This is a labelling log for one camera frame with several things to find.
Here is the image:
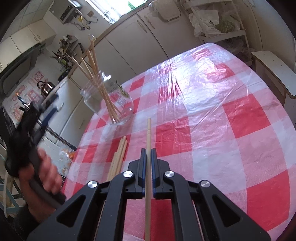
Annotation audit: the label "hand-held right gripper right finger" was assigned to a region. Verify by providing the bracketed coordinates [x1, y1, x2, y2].
[151, 148, 271, 241]

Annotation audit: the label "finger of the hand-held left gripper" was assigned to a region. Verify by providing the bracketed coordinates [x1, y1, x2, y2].
[32, 94, 59, 112]
[38, 105, 59, 131]

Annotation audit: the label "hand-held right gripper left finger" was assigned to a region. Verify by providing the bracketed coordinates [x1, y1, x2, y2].
[26, 148, 147, 241]

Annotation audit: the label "bundle of wooden chopsticks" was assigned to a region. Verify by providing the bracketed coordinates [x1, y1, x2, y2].
[71, 39, 122, 123]

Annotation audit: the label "clear glass jar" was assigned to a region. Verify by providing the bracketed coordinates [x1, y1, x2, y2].
[80, 71, 134, 126]

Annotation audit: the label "person's left forearm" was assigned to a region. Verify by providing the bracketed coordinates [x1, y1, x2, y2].
[14, 184, 58, 232]

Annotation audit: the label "person's left hand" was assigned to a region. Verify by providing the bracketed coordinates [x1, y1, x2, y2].
[18, 148, 63, 196]

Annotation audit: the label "copper kettle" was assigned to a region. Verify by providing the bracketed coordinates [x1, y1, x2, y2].
[37, 81, 56, 98]

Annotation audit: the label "white wide-drawer base cabinet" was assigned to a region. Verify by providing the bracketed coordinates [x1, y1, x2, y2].
[43, 76, 109, 149]

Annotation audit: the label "dark range hood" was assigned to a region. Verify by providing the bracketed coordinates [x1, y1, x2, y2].
[0, 44, 46, 93]

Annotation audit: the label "plastic bag of oranges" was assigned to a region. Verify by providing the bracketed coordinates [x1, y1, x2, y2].
[58, 148, 77, 176]

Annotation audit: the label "folding step ladder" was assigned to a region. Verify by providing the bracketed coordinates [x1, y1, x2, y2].
[0, 137, 25, 217]

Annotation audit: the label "red white checkered tablecloth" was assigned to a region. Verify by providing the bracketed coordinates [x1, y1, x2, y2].
[60, 42, 292, 241]

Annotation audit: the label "grey gas water heater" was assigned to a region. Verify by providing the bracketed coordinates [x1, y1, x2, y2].
[49, 0, 83, 24]

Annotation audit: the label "white base cabinet row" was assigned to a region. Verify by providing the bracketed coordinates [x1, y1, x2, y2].
[69, 7, 204, 79]

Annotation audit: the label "kitchen window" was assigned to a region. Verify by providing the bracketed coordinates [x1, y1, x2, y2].
[84, 0, 154, 25]

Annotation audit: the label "white hanging waste bin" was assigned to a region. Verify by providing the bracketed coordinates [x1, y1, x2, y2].
[150, 0, 184, 23]

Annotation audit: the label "white plastic shopping bag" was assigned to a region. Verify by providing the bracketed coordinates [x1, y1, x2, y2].
[188, 9, 220, 37]

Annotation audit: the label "white wooden stool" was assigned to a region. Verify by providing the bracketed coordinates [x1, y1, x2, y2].
[251, 50, 296, 114]

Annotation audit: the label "white rolling storage cart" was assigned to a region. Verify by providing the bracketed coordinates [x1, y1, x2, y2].
[181, 0, 255, 64]

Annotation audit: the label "bag of green vegetables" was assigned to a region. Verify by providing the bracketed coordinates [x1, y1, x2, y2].
[217, 11, 241, 33]

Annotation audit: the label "pink wall stickers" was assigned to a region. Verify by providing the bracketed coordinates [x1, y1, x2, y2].
[3, 70, 45, 121]

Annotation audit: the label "blue handled mop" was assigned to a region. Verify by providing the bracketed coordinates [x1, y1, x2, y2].
[16, 92, 26, 108]

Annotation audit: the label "wall utensil rack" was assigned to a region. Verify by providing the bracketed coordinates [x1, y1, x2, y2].
[49, 34, 80, 73]

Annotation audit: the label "white upper wall cabinets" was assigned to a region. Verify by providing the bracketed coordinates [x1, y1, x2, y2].
[0, 20, 57, 69]

